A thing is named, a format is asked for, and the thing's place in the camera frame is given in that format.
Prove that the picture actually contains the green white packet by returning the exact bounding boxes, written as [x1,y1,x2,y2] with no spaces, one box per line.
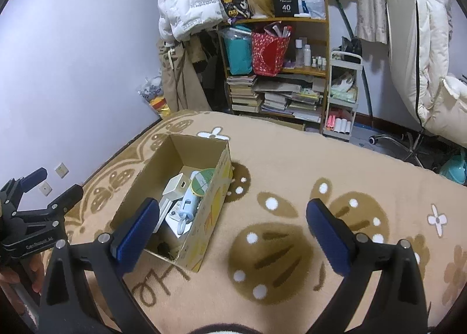
[190,168,219,198]

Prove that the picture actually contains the cardboard box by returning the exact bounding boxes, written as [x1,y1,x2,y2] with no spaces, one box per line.
[109,133,234,272]

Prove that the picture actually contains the bag of plush toys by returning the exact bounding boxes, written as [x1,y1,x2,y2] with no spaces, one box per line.
[138,76,170,119]

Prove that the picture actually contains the teal bag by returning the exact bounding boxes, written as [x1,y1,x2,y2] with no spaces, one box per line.
[222,26,254,76]

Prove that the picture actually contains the white coat on chair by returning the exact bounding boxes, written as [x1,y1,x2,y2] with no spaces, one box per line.
[383,0,467,138]

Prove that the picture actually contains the beige trousers hanging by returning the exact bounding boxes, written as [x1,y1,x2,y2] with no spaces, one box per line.
[161,40,212,114]

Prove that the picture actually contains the white trolley cart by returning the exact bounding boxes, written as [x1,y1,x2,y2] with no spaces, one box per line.
[321,49,363,143]

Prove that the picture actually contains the light blue plastic bottle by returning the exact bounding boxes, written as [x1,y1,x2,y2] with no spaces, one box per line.
[181,188,205,218]

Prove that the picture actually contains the red gift bag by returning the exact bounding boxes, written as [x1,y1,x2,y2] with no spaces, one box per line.
[252,25,291,77]

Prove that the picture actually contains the black office chair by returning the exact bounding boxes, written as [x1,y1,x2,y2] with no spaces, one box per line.
[368,126,444,170]

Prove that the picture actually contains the neat stack of books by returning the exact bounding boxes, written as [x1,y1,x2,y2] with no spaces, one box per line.
[226,75,263,114]

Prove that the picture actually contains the person's left hand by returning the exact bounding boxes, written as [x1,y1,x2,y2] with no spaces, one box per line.
[0,257,47,298]

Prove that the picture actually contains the black bag on cart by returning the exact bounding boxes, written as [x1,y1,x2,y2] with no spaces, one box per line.
[341,36,363,63]

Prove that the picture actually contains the white remote control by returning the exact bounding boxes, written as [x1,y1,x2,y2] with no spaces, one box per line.
[166,202,187,229]

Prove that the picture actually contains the white cube adapter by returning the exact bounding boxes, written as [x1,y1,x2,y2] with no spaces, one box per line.
[162,173,192,203]

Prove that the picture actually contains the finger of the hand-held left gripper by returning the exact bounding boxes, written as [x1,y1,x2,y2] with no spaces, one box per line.
[0,167,49,211]
[10,184,85,228]

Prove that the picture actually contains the black box with white print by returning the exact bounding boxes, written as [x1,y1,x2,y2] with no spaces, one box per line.
[272,0,300,17]

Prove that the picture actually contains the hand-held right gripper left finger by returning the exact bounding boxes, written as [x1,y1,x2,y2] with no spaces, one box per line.
[37,196,160,334]

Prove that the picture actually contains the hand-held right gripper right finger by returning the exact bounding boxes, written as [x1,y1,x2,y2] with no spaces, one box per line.
[305,198,428,334]

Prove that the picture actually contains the white charger adapter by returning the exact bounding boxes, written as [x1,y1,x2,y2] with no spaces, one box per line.
[157,198,173,234]

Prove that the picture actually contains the messy pile of books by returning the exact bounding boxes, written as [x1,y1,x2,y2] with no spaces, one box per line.
[261,80,325,123]

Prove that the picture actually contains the wooden shelf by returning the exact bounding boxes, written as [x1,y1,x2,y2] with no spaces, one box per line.
[217,0,331,134]

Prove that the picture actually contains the row of cosmetic bottles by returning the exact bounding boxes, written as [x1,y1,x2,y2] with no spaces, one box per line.
[294,38,327,72]

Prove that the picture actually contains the light blue scissors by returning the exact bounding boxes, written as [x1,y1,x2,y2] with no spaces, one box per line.
[176,210,195,238]

